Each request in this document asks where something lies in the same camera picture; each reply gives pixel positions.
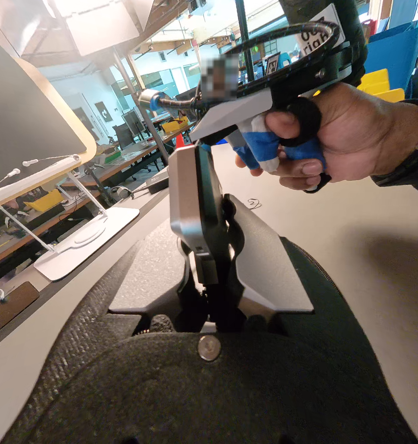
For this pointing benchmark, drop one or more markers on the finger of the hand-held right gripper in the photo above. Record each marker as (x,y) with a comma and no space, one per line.
(229,114)

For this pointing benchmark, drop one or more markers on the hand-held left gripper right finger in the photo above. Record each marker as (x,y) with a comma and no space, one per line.
(275,274)

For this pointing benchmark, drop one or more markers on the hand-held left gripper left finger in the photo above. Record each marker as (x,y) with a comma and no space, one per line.
(150,274)

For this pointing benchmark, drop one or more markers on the black hdmi switch box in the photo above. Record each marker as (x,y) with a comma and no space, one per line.
(184,194)

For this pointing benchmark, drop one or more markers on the person's right forearm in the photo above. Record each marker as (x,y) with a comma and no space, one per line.
(417,173)

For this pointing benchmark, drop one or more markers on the black white marker tag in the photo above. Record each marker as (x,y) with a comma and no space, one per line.
(272,64)

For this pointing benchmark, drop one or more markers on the small yellow bin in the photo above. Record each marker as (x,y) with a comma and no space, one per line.
(174,125)
(44,201)

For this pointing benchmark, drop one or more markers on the orange traffic cone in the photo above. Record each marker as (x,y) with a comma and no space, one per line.
(179,141)

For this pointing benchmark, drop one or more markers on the black metal pole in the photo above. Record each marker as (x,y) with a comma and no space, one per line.
(245,41)

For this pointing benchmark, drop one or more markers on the black twist tie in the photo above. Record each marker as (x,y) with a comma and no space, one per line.
(254,203)

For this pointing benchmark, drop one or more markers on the yellow plastic bin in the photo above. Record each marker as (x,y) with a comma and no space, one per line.
(386,95)
(375,78)

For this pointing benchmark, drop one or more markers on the grey black round device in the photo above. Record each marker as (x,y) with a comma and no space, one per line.
(120,192)

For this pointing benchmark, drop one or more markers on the grey metal pole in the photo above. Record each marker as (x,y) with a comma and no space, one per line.
(139,104)

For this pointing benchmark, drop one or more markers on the black power adapter brick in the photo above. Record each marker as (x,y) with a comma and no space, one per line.
(157,182)

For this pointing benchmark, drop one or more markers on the black computer monitor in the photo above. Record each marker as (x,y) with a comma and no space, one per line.
(132,121)

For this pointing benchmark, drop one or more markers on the wooden workbench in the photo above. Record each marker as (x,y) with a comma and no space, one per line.
(139,156)

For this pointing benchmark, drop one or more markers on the blue partition panel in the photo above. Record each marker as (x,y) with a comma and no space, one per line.
(393,48)

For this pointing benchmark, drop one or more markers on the brown cardboard sheet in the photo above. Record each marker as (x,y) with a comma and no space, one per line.
(11,308)

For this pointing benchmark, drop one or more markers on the white light panel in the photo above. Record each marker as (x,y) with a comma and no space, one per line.
(101,27)

